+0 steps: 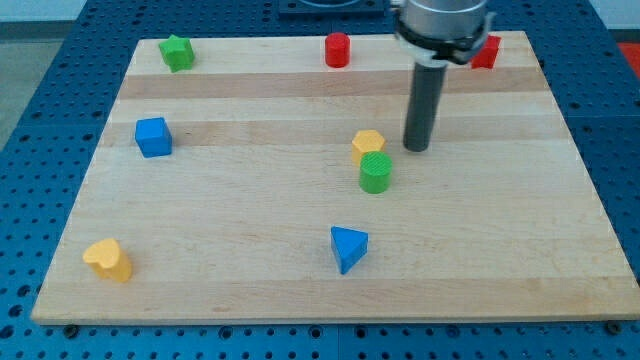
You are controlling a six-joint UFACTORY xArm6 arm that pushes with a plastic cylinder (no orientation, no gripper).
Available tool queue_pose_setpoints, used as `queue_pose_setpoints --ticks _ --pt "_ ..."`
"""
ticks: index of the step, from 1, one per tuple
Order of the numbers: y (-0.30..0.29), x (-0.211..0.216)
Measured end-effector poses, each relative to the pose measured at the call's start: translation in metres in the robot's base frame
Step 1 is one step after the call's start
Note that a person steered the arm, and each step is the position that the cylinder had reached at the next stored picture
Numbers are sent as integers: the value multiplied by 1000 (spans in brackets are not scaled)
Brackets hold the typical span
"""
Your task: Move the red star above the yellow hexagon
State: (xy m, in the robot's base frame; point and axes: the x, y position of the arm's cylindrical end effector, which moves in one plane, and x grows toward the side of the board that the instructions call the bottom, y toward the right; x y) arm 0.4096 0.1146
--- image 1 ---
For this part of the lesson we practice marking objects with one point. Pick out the red star block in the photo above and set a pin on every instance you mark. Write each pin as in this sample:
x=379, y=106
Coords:
x=486, y=57

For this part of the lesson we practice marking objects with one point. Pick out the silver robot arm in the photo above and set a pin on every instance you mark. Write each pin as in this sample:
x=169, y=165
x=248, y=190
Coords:
x=438, y=32

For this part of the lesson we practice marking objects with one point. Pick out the yellow hexagon block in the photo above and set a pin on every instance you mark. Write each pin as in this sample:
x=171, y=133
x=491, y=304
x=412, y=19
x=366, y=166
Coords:
x=366, y=141

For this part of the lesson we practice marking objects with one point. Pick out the green star block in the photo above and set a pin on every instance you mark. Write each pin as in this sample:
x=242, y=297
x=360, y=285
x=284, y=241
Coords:
x=177, y=53

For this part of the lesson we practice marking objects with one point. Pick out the green cylinder block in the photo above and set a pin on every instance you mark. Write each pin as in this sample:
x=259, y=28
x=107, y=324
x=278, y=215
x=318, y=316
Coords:
x=375, y=172

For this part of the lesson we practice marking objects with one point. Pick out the blue triangle block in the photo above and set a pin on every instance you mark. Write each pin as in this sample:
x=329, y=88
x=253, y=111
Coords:
x=349, y=246

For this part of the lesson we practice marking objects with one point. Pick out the wooden board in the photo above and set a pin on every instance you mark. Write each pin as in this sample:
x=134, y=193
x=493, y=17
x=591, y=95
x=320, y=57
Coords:
x=497, y=221

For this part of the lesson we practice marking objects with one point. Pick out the red cylinder block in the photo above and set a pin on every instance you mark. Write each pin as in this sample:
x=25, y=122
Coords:
x=337, y=50

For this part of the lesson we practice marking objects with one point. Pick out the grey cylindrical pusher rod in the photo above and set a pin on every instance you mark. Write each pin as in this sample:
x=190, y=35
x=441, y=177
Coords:
x=425, y=92

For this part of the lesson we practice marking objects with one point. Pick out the blue cube block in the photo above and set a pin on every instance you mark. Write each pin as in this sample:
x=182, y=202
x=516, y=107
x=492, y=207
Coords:
x=153, y=137

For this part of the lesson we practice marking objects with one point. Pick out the yellow heart block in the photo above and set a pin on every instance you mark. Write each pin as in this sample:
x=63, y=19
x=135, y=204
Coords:
x=108, y=260

